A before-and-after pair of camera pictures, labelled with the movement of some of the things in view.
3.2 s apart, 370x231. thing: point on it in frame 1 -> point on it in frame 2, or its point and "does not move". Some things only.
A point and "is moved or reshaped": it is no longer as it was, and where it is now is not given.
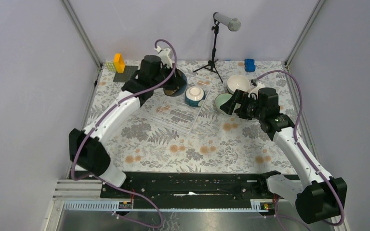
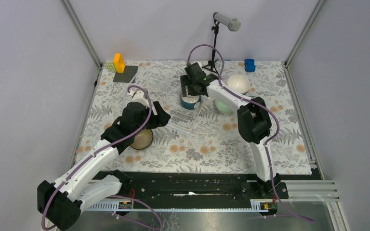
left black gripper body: x=164 y=72 -> x=145 y=113
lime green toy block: x=111 y=66 does not move
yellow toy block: x=118 y=62 does not move
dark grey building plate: x=129 y=70 does not move
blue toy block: x=249 y=66 does not move
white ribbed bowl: x=238 y=82 does not move
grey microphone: x=233 y=24 does not move
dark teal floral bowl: x=177 y=85 -> x=143 y=139
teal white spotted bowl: x=193 y=95 is moved or reshaped
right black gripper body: x=249 y=109 -> x=185 y=82
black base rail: x=199 y=185 does not move
